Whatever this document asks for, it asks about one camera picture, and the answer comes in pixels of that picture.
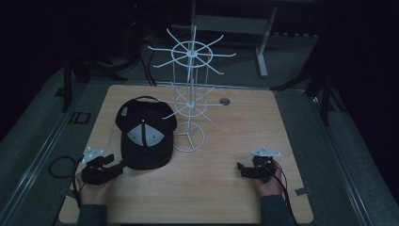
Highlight grey tape strip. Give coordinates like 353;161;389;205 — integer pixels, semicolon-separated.
60;186;77;200
294;186;314;197

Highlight black floor cables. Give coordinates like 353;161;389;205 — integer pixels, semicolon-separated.
136;31;158;88

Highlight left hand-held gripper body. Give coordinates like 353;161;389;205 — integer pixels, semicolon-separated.
80;146;124;186

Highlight person's right hand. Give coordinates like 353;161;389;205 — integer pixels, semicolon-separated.
250;159;285;199

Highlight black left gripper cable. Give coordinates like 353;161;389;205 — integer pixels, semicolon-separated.
47;155;87;209

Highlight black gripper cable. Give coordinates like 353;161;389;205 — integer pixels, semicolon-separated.
47;155;87;209
263;163;300;226

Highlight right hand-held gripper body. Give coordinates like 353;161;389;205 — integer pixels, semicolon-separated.
244;146;282;184

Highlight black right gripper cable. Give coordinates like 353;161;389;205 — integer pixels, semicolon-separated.
263;163;300;226

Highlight white wire display rack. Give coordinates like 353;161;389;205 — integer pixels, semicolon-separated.
147;24;238;153

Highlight black tripod stand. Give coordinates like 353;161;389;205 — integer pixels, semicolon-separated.
270;61;347;127

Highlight grey metal desk frame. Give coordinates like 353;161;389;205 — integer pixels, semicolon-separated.
189;0;280;79

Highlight person's left hand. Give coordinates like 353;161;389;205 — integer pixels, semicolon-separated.
74;170;118;206

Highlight black baseball cap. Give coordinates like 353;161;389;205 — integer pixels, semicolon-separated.
115;95;179;171

